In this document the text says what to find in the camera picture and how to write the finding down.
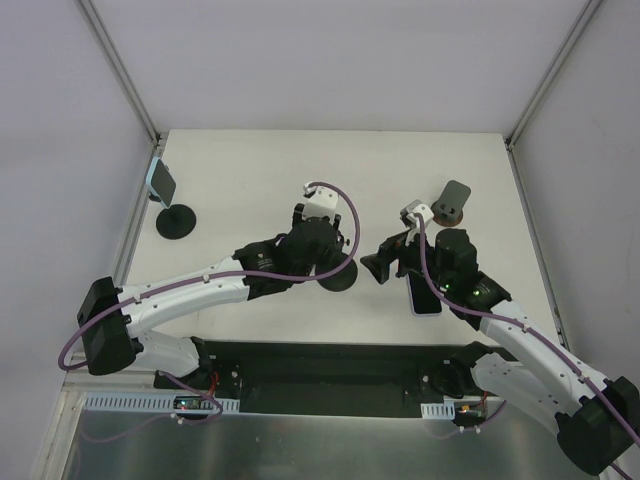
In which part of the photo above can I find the phone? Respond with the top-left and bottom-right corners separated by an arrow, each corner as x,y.
408,272 -> 442,317
145,157 -> 176,209

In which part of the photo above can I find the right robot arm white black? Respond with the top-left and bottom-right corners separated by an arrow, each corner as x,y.
361,229 -> 639,476

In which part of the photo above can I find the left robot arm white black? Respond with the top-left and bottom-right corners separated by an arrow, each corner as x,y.
77,200 -> 350,389

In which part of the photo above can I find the grey stand on wooden base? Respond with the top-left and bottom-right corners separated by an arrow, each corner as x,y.
431,180 -> 471,227

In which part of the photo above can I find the black round phone stand left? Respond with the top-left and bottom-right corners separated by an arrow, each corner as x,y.
155,204 -> 197,240

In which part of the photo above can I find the phone in light blue case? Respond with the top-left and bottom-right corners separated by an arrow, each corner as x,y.
145,157 -> 176,209

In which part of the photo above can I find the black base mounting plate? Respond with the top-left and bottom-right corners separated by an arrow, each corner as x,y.
179,341 -> 490,418

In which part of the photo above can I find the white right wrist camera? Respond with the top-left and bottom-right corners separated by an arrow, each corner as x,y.
400,199 -> 434,246

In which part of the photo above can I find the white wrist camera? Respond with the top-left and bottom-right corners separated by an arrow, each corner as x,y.
400,199 -> 434,246
302,182 -> 340,221

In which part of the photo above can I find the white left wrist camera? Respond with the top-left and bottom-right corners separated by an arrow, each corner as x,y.
302,182 -> 340,221

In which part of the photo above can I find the white cable duct right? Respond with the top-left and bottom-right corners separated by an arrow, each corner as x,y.
420,401 -> 456,421

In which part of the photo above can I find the white cable duct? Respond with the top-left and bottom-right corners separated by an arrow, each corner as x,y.
420,401 -> 456,421
84,392 -> 219,415

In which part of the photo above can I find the white cable duct left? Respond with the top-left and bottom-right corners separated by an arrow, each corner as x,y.
84,392 -> 219,415

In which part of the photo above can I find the aluminium frame post right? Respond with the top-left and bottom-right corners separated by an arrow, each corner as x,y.
505,0 -> 606,152

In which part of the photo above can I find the aluminium frame post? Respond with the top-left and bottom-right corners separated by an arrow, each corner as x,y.
75,0 -> 163,146
505,0 -> 606,152

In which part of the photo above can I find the aluminium frame post left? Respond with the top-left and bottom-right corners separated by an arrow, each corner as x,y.
75,0 -> 163,146

